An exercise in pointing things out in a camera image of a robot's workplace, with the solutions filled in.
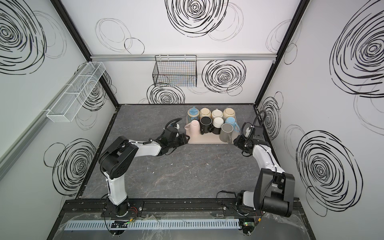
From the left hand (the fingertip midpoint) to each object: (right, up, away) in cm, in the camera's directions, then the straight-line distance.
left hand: (190, 138), depth 95 cm
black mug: (+10, +9, +1) cm, 13 cm away
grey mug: (+22, +4, -3) cm, 23 cm away
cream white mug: (+19, +16, +11) cm, 27 cm away
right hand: (+27, -1, -6) cm, 28 cm away
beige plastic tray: (+12, -1, +7) cm, 14 cm away
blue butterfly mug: (+2, +16, +5) cm, 17 cm away
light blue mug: (+28, +11, +5) cm, 30 cm away
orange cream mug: (+10, +17, +10) cm, 22 cm away
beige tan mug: (+27, +17, +10) cm, 33 cm away
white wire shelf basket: (-61, +20, -20) cm, 67 cm away
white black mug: (+18, +9, +2) cm, 20 cm away
